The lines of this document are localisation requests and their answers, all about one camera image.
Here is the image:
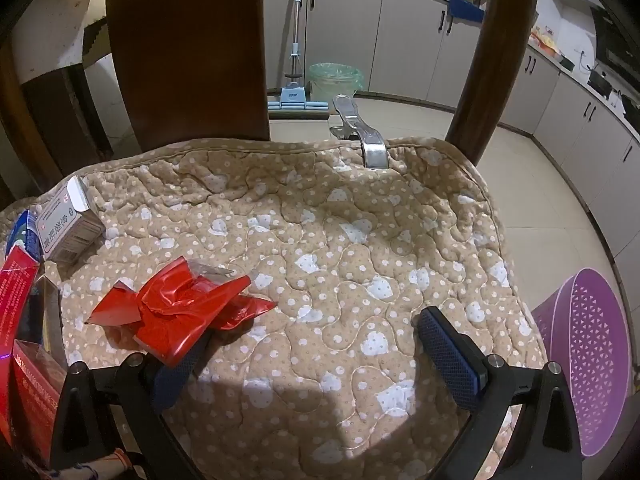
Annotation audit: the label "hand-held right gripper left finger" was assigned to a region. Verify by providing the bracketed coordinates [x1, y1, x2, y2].
[50, 330, 217, 480]

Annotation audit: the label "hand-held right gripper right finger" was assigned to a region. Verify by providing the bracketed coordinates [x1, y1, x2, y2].
[418, 305, 584, 480]

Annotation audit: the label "red wrapper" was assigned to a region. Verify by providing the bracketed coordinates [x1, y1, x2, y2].
[85, 256, 278, 367]

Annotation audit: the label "purple plastic basket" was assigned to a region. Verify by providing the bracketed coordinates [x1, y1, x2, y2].
[531, 267, 633, 458]

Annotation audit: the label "red cigarette box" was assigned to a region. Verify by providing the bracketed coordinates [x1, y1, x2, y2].
[11, 339, 68, 468]
[0, 246, 42, 446]

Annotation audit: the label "beige dotted quilted cushion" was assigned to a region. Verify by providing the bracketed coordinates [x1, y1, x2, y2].
[0, 135, 548, 480]

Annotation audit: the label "grey white paper box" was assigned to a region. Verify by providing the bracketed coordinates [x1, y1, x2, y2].
[36, 176, 107, 265]

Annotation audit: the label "blue paper box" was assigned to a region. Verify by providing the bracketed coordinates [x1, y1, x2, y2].
[5, 210, 43, 261]

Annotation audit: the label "metal clip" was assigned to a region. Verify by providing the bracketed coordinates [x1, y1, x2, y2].
[327, 94, 390, 168]

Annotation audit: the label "bin with green bag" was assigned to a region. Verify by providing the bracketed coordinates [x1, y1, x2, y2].
[306, 62, 365, 103]

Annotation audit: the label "dark wooden furniture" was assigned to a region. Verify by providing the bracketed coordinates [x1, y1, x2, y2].
[15, 55, 116, 166]

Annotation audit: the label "grey kitchen cabinets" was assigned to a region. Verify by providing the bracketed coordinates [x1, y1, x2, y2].
[263, 0, 640, 261]

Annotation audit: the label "brown wooden chair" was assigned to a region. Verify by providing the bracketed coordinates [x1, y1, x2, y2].
[0, 0, 543, 198]

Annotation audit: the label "blue cloth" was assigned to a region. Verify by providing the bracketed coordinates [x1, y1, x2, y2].
[448, 0, 486, 23]

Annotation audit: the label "black range hood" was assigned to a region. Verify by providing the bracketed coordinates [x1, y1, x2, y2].
[590, 6, 640, 76]

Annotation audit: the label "blue flat mop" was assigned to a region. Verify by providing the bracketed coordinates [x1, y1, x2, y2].
[267, 0, 328, 113]

